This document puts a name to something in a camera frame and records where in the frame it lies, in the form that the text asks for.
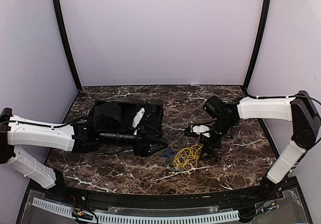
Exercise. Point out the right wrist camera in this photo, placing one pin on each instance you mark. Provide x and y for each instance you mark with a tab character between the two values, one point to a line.
197	130

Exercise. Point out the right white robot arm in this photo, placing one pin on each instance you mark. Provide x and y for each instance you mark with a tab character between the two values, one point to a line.
298	111

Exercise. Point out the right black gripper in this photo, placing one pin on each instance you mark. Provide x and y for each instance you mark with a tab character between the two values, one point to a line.
207	142

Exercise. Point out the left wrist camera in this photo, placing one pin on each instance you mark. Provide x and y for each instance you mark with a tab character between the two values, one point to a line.
139	120

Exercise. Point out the black three-compartment bin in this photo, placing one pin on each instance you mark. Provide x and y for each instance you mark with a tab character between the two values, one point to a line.
116	117

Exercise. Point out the right black frame post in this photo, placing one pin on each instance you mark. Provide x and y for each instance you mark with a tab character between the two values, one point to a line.
257	44

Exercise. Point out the white slotted cable duct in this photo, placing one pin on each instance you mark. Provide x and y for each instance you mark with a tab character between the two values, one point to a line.
101	217

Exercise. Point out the left black frame post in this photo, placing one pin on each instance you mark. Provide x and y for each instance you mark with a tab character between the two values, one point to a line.
65	43

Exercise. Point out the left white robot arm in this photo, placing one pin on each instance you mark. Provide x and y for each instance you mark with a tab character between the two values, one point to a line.
75	136

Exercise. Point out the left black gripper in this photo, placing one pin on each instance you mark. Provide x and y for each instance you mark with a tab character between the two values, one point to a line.
143	147

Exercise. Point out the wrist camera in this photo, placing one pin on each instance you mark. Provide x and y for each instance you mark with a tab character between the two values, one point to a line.
139	120
197	130

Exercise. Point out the black frame post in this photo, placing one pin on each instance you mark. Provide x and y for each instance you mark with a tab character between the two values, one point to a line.
65	43
257	44

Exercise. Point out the black front rail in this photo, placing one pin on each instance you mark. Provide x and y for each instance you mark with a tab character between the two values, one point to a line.
103	200

